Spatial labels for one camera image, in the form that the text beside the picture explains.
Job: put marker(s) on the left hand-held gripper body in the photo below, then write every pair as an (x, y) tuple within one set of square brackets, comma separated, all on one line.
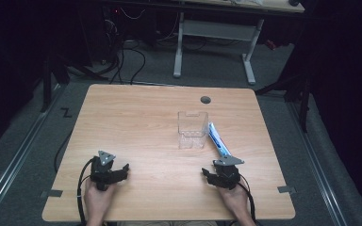
[(102, 171)]

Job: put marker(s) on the clear plastic container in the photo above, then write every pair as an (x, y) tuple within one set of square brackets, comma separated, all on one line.
[(192, 132)]

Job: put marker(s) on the black metal stand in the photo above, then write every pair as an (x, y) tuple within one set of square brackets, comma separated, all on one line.
[(46, 84), (304, 103)]

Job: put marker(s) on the white-legged wooden desk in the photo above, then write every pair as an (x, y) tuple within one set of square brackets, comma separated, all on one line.
[(217, 29)]

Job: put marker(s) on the metal floor rail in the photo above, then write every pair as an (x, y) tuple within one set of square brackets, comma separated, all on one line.
[(319, 169), (15, 160)]

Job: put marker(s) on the blue and white toothpaste tube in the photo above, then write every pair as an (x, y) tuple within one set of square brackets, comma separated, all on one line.
[(218, 141)]

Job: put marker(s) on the person's right hand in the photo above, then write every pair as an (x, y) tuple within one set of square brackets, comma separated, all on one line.
[(234, 201)]

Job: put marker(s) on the red object under desk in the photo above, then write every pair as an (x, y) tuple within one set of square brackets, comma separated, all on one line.
[(271, 44)]

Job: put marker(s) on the grey tape piece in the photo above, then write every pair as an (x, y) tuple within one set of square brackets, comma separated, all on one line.
[(55, 193), (286, 189)]

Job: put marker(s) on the dark computer case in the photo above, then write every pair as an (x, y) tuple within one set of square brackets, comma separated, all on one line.
[(111, 34)]

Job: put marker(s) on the person's left hand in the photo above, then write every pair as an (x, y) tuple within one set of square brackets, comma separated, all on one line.
[(97, 199)]

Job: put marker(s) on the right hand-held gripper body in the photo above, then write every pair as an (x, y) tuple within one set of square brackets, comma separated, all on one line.
[(227, 174)]

